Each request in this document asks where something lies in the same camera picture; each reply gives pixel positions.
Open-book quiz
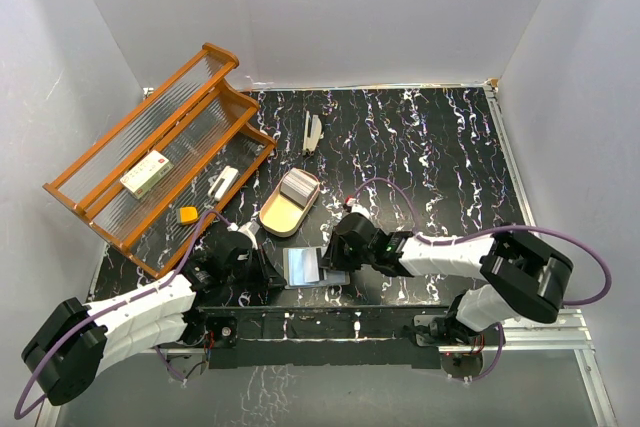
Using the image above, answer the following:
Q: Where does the aluminium frame rail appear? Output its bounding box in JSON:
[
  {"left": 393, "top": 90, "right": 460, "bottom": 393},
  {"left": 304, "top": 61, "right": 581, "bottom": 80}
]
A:
[{"left": 439, "top": 309, "right": 594, "bottom": 351}]

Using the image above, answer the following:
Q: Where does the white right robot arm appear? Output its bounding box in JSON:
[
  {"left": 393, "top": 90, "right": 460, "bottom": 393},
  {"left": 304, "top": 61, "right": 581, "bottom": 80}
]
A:
[{"left": 319, "top": 212, "right": 573, "bottom": 345}]

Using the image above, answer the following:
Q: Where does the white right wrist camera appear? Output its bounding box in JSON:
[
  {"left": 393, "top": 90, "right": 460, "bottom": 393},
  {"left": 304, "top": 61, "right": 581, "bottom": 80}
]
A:
[{"left": 343, "top": 196, "right": 370, "bottom": 219}]

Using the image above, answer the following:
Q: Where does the orange yellow small object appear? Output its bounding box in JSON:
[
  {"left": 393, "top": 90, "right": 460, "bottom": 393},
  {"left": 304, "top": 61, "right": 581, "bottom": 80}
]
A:
[{"left": 178, "top": 206, "right": 199, "bottom": 225}]

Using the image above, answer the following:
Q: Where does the orange wooden rack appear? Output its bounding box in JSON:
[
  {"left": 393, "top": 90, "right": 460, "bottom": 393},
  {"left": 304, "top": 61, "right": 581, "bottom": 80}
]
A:
[{"left": 43, "top": 43, "right": 276, "bottom": 278}]

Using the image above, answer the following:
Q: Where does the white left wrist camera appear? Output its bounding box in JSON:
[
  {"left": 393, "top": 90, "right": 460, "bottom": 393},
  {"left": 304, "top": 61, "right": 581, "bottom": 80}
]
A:
[{"left": 227, "top": 220, "right": 261, "bottom": 249}]

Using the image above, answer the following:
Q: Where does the stack of white cards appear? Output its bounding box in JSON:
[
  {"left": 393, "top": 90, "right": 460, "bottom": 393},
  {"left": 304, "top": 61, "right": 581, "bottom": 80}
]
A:
[{"left": 280, "top": 168, "right": 318, "bottom": 207}]

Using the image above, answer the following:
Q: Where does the black right arm base motor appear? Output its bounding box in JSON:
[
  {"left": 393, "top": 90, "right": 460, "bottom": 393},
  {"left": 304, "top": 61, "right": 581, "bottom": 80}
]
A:
[{"left": 400, "top": 313, "right": 506, "bottom": 358}]

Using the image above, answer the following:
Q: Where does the white stapler near rack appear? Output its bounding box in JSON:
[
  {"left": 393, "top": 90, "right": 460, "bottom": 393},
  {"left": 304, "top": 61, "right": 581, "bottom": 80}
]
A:
[{"left": 208, "top": 165, "right": 239, "bottom": 202}]

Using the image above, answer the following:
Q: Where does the white stapler on table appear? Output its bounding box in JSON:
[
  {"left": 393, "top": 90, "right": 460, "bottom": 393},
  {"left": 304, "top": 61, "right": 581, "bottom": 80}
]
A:
[{"left": 302, "top": 111, "right": 323, "bottom": 156}]

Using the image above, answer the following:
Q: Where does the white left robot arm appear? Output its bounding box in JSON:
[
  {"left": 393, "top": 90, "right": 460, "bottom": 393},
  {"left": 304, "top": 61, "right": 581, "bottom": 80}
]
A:
[{"left": 21, "top": 231, "right": 286, "bottom": 406}]

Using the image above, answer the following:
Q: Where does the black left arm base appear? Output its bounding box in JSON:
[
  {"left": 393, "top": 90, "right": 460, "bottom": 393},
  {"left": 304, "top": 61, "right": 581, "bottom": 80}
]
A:
[{"left": 149, "top": 311, "right": 239, "bottom": 383}]

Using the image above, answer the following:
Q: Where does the white box on rack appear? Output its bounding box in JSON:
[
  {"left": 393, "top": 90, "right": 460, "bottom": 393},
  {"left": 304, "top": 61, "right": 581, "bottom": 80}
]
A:
[{"left": 120, "top": 150, "right": 173, "bottom": 199}]

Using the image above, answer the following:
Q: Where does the beige oval plastic tray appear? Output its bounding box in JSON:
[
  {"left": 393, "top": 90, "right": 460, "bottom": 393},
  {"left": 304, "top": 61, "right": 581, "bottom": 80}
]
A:
[{"left": 259, "top": 171, "right": 320, "bottom": 238}]

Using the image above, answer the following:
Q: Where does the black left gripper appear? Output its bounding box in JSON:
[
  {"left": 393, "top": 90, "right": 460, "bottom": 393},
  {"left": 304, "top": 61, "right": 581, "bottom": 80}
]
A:
[{"left": 223, "top": 243, "right": 287, "bottom": 293}]

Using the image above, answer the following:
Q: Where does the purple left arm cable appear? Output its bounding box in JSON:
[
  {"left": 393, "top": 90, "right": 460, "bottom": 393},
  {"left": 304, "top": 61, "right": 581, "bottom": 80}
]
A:
[{"left": 12, "top": 210, "right": 241, "bottom": 421}]

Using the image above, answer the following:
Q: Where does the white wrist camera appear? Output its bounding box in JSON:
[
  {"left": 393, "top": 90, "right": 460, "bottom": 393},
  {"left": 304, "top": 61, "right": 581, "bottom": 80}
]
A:
[
  {"left": 343, "top": 196, "right": 370, "bottom": 219},
  {"left": 227, "top": 220, "right": 261, "bottom": 249}
]

